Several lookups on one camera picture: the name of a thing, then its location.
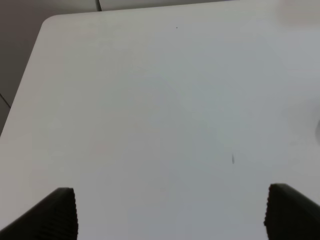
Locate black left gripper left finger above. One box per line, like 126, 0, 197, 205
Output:
0, 187, 78, 240

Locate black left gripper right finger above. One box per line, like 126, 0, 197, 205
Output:
263, 183, 320, 240

